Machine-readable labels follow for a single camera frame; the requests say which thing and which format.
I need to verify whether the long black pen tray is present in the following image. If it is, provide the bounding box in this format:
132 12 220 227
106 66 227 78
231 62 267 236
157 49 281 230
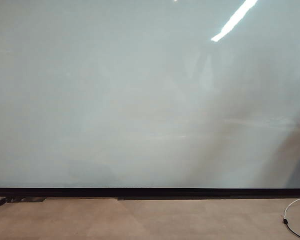
117 196 300 201

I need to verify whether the large glass whiteboard black frame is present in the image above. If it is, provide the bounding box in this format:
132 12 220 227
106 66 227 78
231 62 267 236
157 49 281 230
0 0 300 198

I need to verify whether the dark metal mounting bracket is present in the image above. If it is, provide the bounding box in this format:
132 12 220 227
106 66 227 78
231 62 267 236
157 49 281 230
5 196 48 203

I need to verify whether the white cable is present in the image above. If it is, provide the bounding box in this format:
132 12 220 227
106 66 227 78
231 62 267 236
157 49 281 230
283 195 300 220

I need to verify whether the black cable with plug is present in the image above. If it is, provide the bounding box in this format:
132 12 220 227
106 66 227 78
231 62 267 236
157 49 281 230
281 217 300 238

